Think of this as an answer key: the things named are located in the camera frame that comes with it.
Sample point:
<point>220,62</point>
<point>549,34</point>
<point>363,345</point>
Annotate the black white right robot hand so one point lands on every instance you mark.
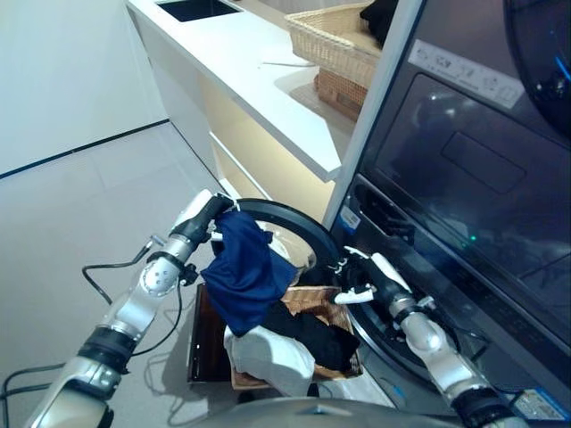
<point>383,281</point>

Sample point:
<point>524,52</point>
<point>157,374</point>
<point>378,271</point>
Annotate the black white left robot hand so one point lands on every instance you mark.
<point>196,214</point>

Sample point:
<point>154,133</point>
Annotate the navy blue garment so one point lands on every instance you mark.
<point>245,276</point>

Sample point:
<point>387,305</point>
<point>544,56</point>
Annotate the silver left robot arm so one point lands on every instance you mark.
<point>134,307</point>

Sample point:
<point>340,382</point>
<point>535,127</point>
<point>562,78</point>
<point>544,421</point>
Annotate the dark grey washing machine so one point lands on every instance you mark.
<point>490,321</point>

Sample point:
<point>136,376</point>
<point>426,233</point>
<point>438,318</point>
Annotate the blue white label sticker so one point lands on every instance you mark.
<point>350,218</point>

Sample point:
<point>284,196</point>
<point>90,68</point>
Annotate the brown wicker laundry basket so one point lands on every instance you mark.
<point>312,296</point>

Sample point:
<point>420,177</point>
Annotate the black garment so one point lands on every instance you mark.
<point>321,339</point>

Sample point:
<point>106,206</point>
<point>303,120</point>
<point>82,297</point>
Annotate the round glass washer door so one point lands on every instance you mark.
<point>308,227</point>

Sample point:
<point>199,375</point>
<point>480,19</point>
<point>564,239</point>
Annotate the light grey garment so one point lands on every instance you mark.
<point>276,361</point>

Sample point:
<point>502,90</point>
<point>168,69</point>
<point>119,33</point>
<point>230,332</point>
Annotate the white counter cabinet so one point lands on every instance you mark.
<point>232,76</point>

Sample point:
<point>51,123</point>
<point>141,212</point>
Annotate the grey robot torso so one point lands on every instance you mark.
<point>312,414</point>

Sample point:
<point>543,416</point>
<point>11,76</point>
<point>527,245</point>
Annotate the brown woven storage basket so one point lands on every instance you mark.
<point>341,96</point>

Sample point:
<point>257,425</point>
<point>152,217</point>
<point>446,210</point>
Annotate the white energy label sticker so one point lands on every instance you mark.
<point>542,403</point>

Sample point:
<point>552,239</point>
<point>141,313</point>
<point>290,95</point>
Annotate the black rectangular sink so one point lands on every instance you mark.
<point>196,9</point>

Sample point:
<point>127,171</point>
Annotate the pale wicker basket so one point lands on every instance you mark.
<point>330,44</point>

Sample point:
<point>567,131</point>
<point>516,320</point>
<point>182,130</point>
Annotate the white instruction sticker strip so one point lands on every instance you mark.
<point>464,71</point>

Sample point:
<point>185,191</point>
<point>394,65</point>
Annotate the black cloth in pale basket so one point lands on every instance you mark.
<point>379,20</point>

